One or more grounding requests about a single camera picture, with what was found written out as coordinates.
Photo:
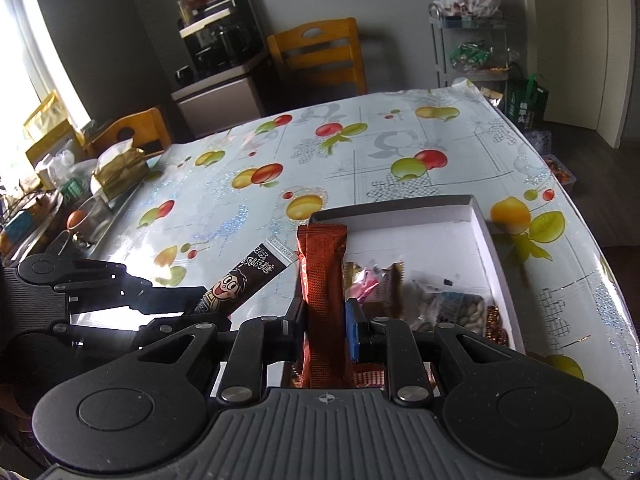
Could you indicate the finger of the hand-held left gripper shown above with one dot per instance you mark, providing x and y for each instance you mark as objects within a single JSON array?
[
  {"x": 150, "y": 328},
  {"x": 165, "y": 298}
]

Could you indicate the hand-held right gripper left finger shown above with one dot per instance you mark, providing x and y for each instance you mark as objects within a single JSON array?
[{"x": 301, "y": 325}]

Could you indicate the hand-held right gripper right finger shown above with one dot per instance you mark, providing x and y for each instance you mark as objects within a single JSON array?
[{"x": 351, "y": 331}]

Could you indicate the orange snack packet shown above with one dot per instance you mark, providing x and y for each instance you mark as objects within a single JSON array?
[{"x": 367, "y": 379}]

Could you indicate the orange-red stick packet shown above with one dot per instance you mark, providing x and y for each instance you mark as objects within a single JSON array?
[{"x": 325, "y": 280}]

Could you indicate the black cartoon tube packet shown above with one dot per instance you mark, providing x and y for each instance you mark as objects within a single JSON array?
[{"x": 240, "y": 275}]

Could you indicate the clear pale seed packet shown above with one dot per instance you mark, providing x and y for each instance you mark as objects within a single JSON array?
[{"x": 460, "y": 310}]

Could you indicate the white cardboard box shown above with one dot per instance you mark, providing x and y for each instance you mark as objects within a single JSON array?
[{"x": 425, "y": 245}]

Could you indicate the dark red candy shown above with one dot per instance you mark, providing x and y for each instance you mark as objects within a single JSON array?
[{"x": 495, "y": 325}]

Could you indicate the basket of red snacks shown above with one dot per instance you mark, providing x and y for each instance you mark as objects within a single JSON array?
[{"x": 559, "y": 171}]

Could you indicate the bagged bread loaf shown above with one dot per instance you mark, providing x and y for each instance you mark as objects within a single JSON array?
[{"x": 25, "y": 220}]

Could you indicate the orange fruit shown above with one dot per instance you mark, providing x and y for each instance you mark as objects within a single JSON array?
[{"x": 76, "y": 220}]

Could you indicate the glass bowl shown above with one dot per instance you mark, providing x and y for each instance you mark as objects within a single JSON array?
[{"x": 95, "y": 220}]

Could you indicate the green-label plastic bottle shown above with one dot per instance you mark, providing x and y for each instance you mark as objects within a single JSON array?
[{"x": 75, "y": 190}]

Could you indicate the gold tissue pack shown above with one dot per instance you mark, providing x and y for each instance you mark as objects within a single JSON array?
[{"x": 120, "y": 170}]

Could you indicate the fruit-printed tablecloth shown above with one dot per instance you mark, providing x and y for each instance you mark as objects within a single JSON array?
[{"x": 350, "y": 160}]

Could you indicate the wooden chair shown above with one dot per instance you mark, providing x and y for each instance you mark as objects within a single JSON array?
[
  {"x": 150, "y": 127},
  {"x": 320, "y": 60}
]

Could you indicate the yellow paper bag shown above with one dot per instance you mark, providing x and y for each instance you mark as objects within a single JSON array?
[{"x": 45, "y": 120}]

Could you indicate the grey cabinet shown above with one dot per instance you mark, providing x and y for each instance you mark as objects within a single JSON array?
[{"x": 220, "y": 105}]

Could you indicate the window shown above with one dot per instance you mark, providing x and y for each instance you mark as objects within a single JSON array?
[{"x": 20, "y": 60}]

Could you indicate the black coffee machine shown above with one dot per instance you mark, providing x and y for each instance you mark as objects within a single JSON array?
[{"x": 220, "y": 35}]

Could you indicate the green shopping bag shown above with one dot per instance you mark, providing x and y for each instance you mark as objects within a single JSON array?
[{"x": 525, "y": 105}]

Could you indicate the metal rack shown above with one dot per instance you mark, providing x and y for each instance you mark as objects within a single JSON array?
[{"x": 440, "y": 50}]

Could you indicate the green candy packets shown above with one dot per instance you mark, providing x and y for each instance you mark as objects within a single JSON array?
[{"x": 470, "y": 52}]

